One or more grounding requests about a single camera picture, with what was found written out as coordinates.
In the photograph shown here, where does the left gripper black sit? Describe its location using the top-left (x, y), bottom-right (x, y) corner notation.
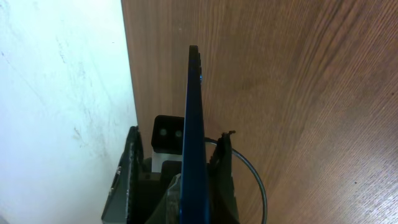
top-left (101, 126), bottom-right (239, 224)

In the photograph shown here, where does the blue Samsung Galaxy smartphone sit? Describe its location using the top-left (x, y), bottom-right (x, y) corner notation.
top-left (180, 45), bottom-right (210, 224)

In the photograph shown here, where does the black USB charging cable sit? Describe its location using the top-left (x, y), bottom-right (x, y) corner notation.
top-left (203, 137), bottom-right (268, 224)

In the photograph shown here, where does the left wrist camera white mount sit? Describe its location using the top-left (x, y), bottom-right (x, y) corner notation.
top-left (151, 115), bottom-right (184, 173)

